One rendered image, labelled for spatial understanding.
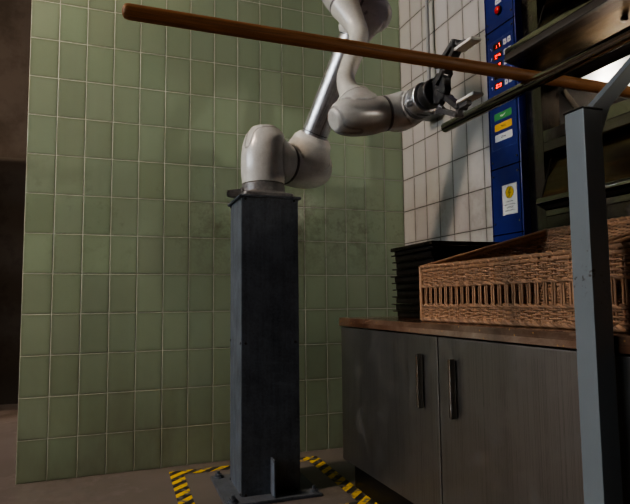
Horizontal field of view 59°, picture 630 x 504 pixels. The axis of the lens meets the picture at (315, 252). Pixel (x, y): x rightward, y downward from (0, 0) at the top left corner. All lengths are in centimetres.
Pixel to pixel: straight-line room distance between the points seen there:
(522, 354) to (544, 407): 11
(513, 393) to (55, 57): 202
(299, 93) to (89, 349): 139
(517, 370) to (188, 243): 150
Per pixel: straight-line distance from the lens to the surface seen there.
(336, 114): 157
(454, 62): 141
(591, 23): 180
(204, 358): 234
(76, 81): 245
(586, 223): 100
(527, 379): 120
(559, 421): 115
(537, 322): 124
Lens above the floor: 64
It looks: 5 degrees up
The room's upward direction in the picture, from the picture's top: 1 degrees counter-clockwise
